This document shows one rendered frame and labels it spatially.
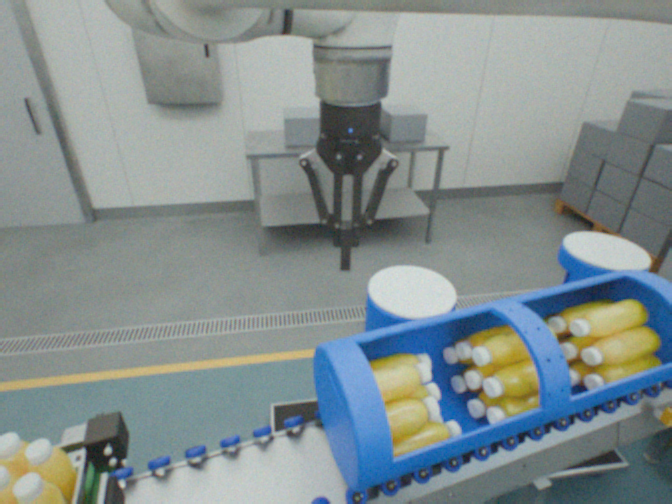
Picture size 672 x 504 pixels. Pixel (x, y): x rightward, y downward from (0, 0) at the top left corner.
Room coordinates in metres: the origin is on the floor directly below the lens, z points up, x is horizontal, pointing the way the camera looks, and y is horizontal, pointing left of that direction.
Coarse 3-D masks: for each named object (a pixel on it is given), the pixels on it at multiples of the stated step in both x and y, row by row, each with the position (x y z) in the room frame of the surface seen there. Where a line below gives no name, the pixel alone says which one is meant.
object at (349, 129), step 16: (320, 112) 0.49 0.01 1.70; (336, 112) 0.46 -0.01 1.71; (352, 112) 0.46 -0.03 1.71; (368, 112) 0.47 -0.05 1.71; (320, 128) 0.49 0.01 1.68; (336, 128) 0.46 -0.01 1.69; (352, 128) 0.46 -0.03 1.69; (368, 128) 0.47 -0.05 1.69; (320, 144) 0.49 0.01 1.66; (336, 144) 0.49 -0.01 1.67; (352, 144) 0.49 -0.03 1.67; (368, 144) 0.49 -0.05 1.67; (352, 160) 0.49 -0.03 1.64; (368, 160) 0.49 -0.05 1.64
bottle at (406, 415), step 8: (392, 400) 0.54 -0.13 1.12; (400, 400) 0.54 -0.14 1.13; (408, 400) 0.54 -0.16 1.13; (416, 400) 0.54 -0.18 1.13; (424, 400) 0.55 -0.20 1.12; (392, 408) 0.52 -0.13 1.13; (400, 408) 0.52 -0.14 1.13; (408, 408) 0.52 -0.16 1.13; (416, 408) 0.52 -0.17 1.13; (424, 408) 0.53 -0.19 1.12; (392, 416) 0.50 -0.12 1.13; (400, 416) 0.51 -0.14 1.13; (408, 416) 0.51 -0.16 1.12; (416, 416) 0.51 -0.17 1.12; (424, 416) 0.52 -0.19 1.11; (392, 424) 0.49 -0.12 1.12; (400, 424) 0.49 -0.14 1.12; (408, 424) 0.50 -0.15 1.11; (416, 424) 0.50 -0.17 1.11; (424, 424) 0.51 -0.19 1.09; (392, 432) 0.48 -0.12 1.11; (400, 432) 0.49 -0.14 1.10; (408, 432) 0.49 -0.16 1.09
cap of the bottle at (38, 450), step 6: (30, 444) 0.47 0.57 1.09; (36, 444) 0.47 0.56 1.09; (42, 444) 0.47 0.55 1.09; (48, 444) 0.47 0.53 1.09; (30, 450) 0.46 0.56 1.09; (36, 450) 0.46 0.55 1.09; (42, 450) 0.46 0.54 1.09; (48, 450) 0.47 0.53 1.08; (30, 456) 0.45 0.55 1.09; (36, 456) 0.45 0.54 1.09; (42, 456) 0.45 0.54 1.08
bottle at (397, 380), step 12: (372, 372) 0.57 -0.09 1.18; (384, 372) 0.57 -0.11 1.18; (396, 372) 0.57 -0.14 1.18; (408, 372) 0.57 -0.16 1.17; (420, 372) 0.58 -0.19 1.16; (384, 384) 0.54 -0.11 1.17; (396, 384) 0.55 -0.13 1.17; (408, 384) 0.55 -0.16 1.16; (420, 384) 0.58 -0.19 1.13; (384, 396) 0.53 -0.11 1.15; (396, 396) 0.54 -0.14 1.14
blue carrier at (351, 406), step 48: (576, 288) 0.80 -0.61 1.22; (624, 288) 0.88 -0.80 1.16; (384, 336) 0.63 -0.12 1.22; (432, 336) 0.77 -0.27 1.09; (528, 336) 0.62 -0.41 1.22; (336, 384) 0.52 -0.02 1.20; (624, 384) 0.61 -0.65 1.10; (336, 432) 0.51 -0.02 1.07; (384, 432) 0.44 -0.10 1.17; (480, 432) 0.48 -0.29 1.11; (384, 480) 0.42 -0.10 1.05
